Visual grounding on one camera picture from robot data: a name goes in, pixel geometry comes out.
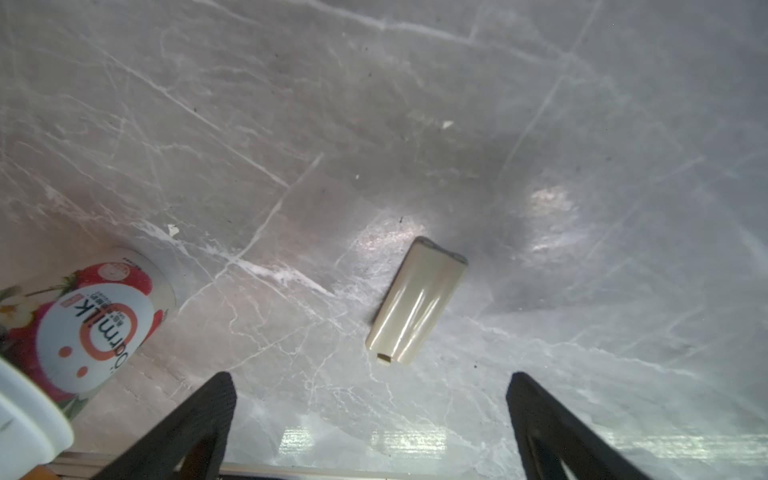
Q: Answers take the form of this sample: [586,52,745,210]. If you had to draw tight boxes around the remote battery cover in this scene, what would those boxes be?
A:
[365,236,468,365]

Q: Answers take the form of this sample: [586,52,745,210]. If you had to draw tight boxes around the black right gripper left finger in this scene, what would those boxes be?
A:
[95,372,237,479]

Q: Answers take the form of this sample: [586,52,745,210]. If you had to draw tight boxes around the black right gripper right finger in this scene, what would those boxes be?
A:
[506,372,648,480]

